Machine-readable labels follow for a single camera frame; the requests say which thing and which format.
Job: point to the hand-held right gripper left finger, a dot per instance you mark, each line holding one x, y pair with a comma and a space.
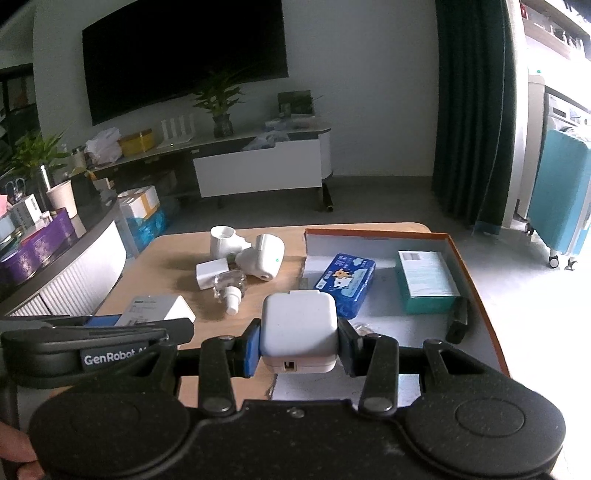
251, 346

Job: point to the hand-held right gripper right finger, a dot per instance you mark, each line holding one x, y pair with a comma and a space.
350, 346

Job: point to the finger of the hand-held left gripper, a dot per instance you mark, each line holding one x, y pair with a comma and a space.
104, 321

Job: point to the white cube power adapter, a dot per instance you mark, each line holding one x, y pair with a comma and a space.
299, 330

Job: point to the small white labelled box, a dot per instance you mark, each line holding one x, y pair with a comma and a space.
157, 309

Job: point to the clear spray bottle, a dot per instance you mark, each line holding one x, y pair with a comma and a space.
229, 286

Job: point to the blue printed tin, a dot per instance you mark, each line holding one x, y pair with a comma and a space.
346, 281

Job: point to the orange cardboard box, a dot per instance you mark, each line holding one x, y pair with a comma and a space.
415, 332

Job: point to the white charger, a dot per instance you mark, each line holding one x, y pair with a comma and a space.
212, 274

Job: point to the white handheld device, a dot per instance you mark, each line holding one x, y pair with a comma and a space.
261, 258

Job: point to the white and teal box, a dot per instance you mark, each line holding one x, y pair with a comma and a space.
427, 281

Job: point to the white pipe fitting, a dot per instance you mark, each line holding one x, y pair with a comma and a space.
224, 242

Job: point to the black charger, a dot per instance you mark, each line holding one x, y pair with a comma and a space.
458, 318

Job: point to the person's left hand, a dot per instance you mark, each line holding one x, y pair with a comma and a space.
14, 445

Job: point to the round ribbed cabinet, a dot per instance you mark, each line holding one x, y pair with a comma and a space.
69, 272

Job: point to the purple basket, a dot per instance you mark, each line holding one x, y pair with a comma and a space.
32, 249

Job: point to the blue patterned bag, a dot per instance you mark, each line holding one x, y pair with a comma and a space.
147, 226

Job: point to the white and yellow carton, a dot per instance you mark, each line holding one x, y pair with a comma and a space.
138, 201

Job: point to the white cup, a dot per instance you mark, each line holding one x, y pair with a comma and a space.
62, 198

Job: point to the small white carton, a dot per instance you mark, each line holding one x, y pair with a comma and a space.
25, 212

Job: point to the black rolled mat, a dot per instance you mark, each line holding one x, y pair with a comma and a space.
328, 198

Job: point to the white plastic bag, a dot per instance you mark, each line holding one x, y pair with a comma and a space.
104, 145

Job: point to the white television console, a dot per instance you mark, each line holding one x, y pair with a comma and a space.
258, 168

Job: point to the leafy green plant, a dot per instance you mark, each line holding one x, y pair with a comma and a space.
34, 154

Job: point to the yellow box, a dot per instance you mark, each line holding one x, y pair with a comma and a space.
136, 142

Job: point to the white router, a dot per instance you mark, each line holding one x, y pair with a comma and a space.
178, 131

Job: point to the pale blue plastic bag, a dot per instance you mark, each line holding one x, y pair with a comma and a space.
265, 141

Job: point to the dark shelving unit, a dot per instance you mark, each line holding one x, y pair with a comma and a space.
16, 97

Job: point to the potted bamboo plant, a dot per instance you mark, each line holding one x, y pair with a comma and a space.
220, 99

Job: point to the teal suitcase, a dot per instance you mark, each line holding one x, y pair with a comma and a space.
561, 194

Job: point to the dark green curtain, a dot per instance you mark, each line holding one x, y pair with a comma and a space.
471, 110

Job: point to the washing machine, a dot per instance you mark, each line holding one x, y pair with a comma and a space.
568, 110

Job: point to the dark picture frame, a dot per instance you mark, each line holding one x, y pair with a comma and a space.
295, 102

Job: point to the black wall television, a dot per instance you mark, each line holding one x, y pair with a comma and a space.
184, 50

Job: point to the wall shelf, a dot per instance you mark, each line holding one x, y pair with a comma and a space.
554, 23

